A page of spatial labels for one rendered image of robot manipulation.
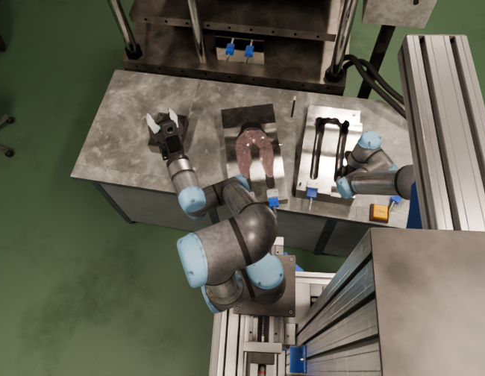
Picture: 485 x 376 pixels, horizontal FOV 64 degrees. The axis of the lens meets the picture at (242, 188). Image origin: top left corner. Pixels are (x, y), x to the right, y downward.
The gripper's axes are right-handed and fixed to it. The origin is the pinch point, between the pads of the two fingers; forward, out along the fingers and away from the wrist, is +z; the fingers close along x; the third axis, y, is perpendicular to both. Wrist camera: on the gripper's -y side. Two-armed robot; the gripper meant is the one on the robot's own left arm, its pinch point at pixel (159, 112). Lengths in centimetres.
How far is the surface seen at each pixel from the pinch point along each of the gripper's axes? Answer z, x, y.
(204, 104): 49, 32, 62
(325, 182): -22, 65, 48
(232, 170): 1, 29, 54
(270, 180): -10, 44, 55
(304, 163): -9, 61, 49
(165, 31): 111, 30, 63
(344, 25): 36, 97, 17
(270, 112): 22, 57, 47
